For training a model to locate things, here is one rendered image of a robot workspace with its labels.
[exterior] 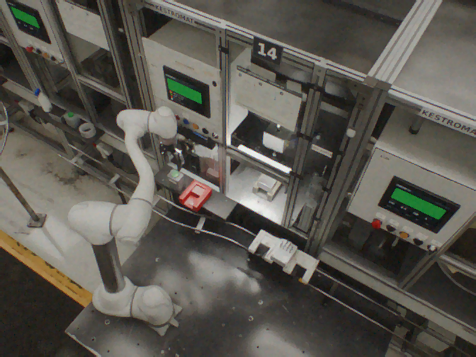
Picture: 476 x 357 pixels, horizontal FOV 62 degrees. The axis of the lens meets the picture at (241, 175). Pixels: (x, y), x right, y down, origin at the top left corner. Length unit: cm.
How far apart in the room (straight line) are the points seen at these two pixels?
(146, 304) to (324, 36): 146
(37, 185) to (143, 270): 174
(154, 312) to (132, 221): 60
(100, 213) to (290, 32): 103
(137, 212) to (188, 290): 82
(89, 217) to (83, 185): 206
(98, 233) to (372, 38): 132
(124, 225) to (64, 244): 185
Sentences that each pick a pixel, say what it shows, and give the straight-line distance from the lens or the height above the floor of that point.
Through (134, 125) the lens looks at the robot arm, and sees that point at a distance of 198.
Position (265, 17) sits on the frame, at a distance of 169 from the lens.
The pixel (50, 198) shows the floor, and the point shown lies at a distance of 378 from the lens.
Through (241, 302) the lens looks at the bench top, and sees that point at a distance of 234.
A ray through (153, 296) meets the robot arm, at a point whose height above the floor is 95.
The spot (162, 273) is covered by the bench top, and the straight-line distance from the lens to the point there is 243.
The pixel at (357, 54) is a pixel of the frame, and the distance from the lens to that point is 156.
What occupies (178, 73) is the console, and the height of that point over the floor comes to 173.
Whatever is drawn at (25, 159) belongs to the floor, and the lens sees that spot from 416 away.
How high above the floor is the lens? 289
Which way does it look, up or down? 53 degrees down
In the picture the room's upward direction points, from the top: 3 degrees clockwise
